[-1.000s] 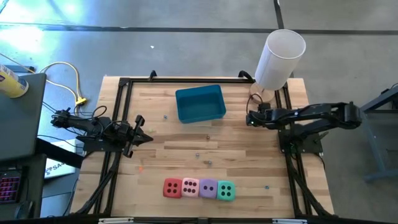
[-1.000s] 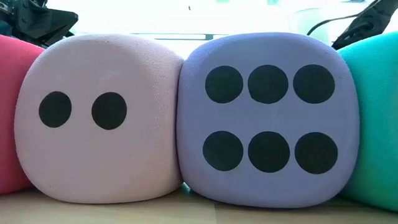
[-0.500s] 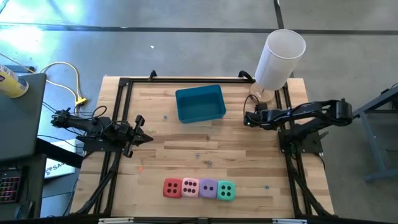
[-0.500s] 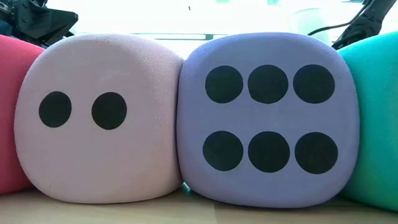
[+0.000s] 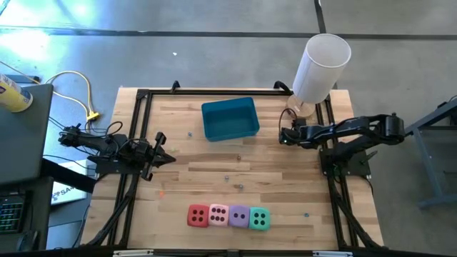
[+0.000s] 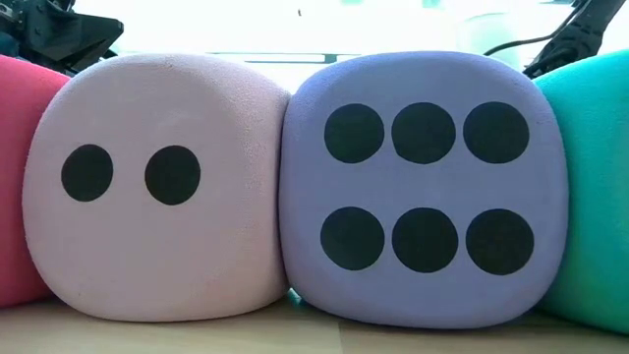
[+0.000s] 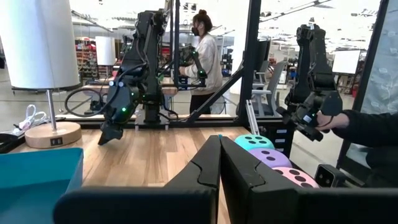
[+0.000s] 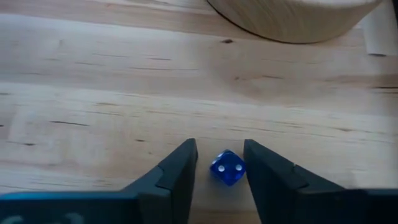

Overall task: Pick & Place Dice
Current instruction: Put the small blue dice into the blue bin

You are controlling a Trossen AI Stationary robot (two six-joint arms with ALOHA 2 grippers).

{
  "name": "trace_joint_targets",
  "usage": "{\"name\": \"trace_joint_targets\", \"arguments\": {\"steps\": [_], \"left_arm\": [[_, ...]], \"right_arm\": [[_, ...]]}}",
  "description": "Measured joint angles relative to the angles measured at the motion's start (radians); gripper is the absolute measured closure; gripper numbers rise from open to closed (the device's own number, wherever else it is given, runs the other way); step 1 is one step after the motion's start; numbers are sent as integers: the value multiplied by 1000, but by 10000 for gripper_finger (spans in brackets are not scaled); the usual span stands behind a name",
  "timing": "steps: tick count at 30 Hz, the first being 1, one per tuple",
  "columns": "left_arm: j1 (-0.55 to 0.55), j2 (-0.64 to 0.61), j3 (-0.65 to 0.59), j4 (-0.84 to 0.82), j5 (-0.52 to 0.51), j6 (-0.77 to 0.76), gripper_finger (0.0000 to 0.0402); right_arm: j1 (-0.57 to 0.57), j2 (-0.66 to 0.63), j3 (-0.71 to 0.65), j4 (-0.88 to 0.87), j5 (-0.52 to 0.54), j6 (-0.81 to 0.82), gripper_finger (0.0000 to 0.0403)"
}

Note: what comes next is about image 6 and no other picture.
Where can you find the red plush die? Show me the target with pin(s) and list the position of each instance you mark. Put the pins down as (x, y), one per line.
(19, 172)

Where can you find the pink plush die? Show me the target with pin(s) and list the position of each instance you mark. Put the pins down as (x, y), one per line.
(147, 246)

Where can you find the small blue translucent die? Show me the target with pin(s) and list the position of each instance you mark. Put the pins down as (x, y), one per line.
(295, 297)

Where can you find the teal plush die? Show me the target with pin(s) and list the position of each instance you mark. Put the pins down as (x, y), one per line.
(599, 196)

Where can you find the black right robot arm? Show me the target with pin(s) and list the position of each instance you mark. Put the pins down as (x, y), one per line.
(580, 39)

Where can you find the purple plush die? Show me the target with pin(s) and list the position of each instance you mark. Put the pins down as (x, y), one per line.
(422, 187)

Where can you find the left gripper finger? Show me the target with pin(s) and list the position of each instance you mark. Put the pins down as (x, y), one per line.
(93, 39)

